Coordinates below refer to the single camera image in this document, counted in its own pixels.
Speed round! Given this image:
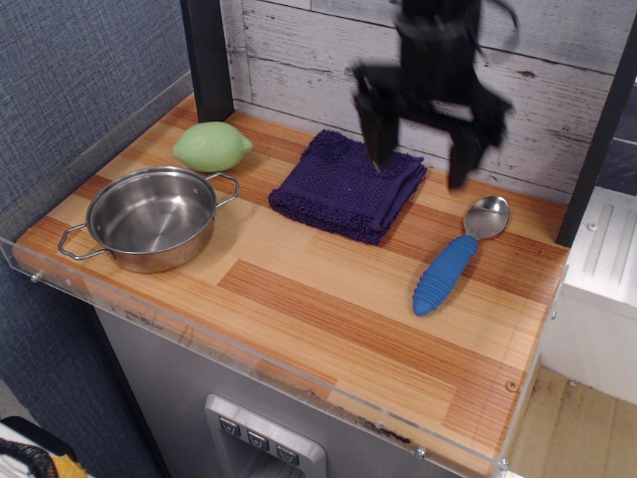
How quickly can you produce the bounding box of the white toy sink unit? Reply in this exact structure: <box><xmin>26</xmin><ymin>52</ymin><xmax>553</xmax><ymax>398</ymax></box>
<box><xmin>539</xmin><ymin>187</ymin><xmax>636</xmax><ymax>403</ymax></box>

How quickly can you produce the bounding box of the purple folded cloth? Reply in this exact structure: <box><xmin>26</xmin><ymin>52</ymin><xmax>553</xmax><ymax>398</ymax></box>
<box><xmin>269</xmin><ymin>129</ymin><xmax>427</xmax><ymax>246</ymax></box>

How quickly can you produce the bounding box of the stainless steel pot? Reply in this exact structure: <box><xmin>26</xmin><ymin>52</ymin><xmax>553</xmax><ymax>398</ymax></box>
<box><xmin>58</xmin><ymin>166</ymin><xmax>240</xmax><ymax>274</ymax></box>

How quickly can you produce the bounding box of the blue handled metal spoon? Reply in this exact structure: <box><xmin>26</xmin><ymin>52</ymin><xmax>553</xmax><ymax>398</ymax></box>
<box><xmin>412</xmin><ymin>196</ymin><xmax>511</xmax><ymax>317</ymax></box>

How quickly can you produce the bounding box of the black left vertical post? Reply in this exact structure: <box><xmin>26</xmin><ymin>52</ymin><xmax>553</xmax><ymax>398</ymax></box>
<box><xmin>180</xmin><ymin>0</ymin><xmax>234</xmax><ymax>122</ymax></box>

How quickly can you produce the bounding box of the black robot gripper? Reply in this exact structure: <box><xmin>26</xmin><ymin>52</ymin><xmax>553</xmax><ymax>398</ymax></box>
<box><xmin>353</xmin><ymin>19</ymin><xmax>512</xmax><ymax>189</ymax></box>

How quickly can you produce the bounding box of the yellow object bottom left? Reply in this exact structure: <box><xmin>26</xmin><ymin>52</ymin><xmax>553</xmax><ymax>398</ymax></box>
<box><xmin>52</xmin><ymin>455</ymin><xmax>91</xmax><ymax>478</ymax></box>

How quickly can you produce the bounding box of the green plastic lemon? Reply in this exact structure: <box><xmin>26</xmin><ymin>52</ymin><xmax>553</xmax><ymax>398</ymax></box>
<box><xmin>173</xmin><ymin>121</ymin><xmax>253</xmax><ymax>172</ymax></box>

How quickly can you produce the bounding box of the clear acrylic table guard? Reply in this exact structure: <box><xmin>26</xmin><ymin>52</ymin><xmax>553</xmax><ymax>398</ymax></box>
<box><xmin>3</xmin><ymin>233</ymin><xmax>566</xmax><ymax>477</ymax></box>

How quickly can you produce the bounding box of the silver dispenser button panel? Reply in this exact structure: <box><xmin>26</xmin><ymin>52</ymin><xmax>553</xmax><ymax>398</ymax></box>
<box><xmin>205</xmin><ymin>393</ymin><xmax>327</xmax><ymax>477</ymax></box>

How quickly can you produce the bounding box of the black right vertical post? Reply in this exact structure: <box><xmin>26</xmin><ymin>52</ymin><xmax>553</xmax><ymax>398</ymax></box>
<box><xmin>555</xmin><ymin>20</ymin><xmax>636</xmax><ymax>247</ymax></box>

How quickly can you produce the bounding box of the black vertical post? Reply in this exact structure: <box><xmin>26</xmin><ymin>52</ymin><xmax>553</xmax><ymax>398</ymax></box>
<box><xmin>555</xmin><ymin>20</ymin><xmax>636</xmax><ymax>247</ymax></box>
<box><xmin>180</xmin><ymin>0</ymin><xmax>234</xmax><ymax>122</ymax></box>

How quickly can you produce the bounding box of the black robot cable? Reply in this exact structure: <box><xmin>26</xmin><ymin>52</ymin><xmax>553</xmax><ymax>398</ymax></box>
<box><xmin>490</xmin><ymin>0</ymin><xmax>522</xmax><ymax>36</ymax></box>

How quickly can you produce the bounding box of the grey toy fridge cabinet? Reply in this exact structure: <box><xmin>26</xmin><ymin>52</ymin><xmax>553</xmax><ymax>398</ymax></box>
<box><xmin>92</xmin><ymin>304</ymin><xmax>479</xmax><ymax>478</ymax></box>

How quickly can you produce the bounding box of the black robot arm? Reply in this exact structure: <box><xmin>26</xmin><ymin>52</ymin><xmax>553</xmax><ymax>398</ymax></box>
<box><xmin>353</xmin><ymin>1</ymin><xmax>512</xmax><ymax>189</ymax></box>

